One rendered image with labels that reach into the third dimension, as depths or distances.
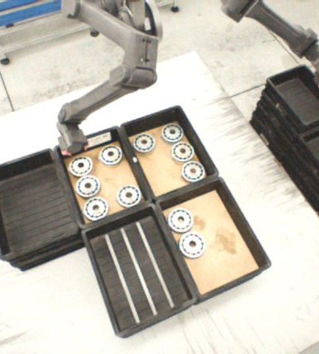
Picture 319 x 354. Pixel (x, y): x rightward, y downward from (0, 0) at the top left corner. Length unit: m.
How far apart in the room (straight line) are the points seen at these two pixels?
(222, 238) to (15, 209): 0.86
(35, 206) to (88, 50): 2.01
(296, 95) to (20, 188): 1.74
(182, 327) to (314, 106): 1.58
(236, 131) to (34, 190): 1.04
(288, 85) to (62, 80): 1.79
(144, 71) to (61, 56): 2.37
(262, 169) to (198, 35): 1.92
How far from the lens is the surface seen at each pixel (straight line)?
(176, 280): 1.33
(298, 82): 2.45
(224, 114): 1.86
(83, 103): 1.10
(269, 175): 1.71
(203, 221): 1.40
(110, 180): 1.47
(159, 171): 1.48
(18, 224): 1.48
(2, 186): 1.58
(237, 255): 1.38
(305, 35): 1.27
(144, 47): 0.89
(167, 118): 1.58
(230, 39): 3.38
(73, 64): 3.14
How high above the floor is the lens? 2.13
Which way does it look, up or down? 63 degrees down
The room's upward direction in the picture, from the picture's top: 2 degrees clockwise
